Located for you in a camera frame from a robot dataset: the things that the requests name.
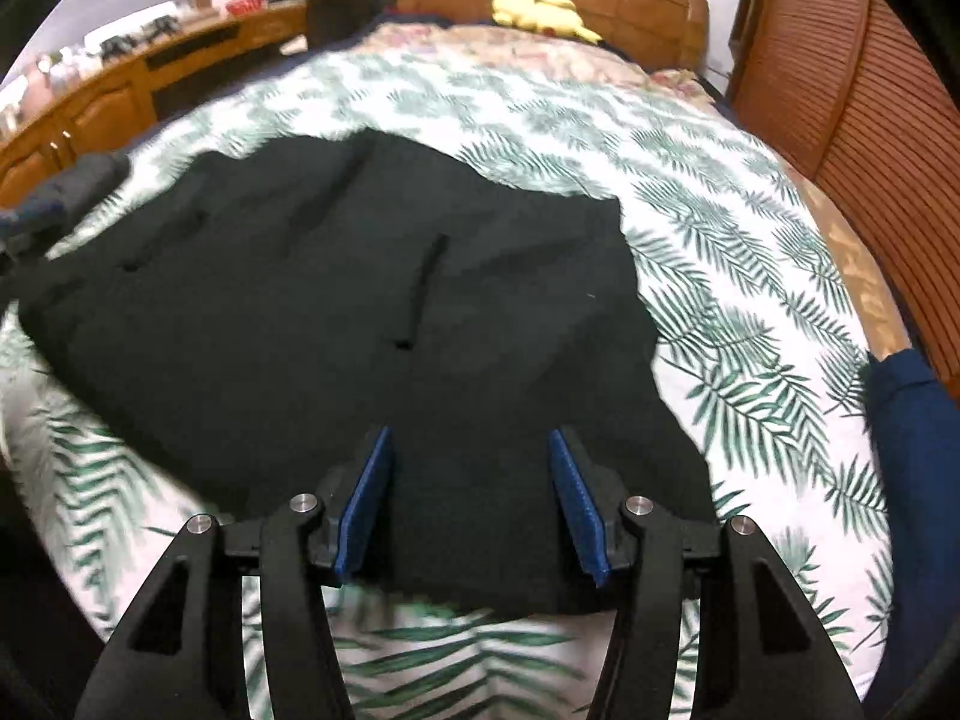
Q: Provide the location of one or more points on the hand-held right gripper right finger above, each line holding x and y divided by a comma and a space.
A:
577, 502

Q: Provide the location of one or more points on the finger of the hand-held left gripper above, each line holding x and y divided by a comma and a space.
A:
90, 176

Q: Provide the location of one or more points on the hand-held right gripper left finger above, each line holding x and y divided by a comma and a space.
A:
367, 502

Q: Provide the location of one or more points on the black coat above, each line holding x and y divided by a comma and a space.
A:
337, 315

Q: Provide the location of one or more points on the wooden desk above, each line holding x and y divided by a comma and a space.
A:
112, 97

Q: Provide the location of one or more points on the red basket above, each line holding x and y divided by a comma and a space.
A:
244, 6

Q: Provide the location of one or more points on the leaf print blanket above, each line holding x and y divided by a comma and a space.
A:
735, 277

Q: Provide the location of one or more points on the black chair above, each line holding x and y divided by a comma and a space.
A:
337, 7

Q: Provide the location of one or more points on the navy blue cloth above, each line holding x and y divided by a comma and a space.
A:
922, 502

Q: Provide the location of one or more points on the floral quilt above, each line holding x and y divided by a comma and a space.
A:
525, 52

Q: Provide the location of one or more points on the yellow plush toy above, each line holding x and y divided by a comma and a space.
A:
540, 11

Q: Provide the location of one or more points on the wooden bed headboard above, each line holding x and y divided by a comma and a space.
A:
637, 7

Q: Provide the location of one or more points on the wooden louvered wardrobe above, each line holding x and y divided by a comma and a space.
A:
877, 90

